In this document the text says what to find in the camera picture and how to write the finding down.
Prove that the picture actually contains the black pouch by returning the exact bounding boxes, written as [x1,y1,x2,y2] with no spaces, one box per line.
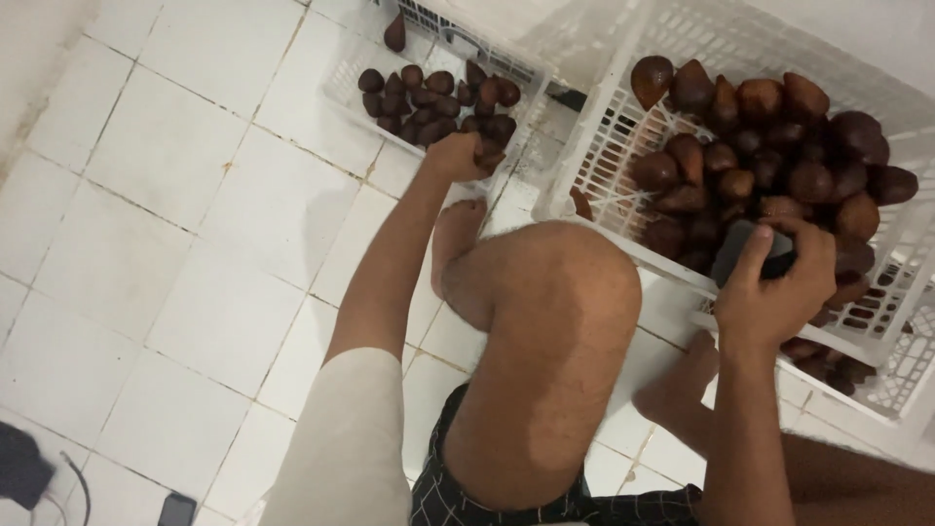
[0,421,57,511]

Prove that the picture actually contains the pile of cleaned snake fruits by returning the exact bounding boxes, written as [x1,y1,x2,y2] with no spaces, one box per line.
[356,60,524,150]

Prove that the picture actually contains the single pointed snake fruit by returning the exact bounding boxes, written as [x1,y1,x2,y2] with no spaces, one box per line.
[383,11,407,54]

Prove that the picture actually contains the person's left leg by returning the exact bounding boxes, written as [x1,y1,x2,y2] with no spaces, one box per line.
[430,198,644,512]

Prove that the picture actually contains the black scrubbing brush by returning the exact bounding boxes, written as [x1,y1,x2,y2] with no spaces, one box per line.
[711,219,799,289]

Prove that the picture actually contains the white slotted plastic crate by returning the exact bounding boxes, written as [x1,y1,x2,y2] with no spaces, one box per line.
[690,278,935,441]

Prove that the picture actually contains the large white plastic crate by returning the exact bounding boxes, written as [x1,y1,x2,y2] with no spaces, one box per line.
[532,0,935,368]

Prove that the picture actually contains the white shirt sleeve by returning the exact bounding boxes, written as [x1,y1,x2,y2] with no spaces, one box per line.
[257,347,413,526]

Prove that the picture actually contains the small white plastic crate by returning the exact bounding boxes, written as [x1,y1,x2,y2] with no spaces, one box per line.
[321,0,550,192]

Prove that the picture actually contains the big heap of snake fruits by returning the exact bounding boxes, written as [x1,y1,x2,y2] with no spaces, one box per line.
[630,55,920,311]

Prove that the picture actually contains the person's right leg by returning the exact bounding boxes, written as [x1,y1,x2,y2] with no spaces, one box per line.
[632,329,935,526]

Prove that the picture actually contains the black checked shorts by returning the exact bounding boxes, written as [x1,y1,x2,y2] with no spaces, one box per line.
[409,382,704,526]

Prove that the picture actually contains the person's leg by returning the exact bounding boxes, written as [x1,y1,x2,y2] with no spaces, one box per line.
[632,329,935,526]
[430,198,644,512]

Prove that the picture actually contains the brown snake fruit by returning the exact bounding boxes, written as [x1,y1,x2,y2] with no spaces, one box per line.
[475,139,508,176]

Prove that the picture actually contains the person's left hand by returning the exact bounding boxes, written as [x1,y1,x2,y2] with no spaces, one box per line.
[424,131,506,184]

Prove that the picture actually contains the grey cable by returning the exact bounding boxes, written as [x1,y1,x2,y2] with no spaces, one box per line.
[29,451,92,526]

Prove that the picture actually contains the black smartphone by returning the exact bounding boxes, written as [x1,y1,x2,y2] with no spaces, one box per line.
[157,492,198,526]

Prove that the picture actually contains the person's right hand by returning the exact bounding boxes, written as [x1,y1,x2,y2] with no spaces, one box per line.
[712,215,838,353]

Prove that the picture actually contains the few dark snake fruits heap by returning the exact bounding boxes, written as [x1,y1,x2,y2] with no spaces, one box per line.
[778,332,879,397]

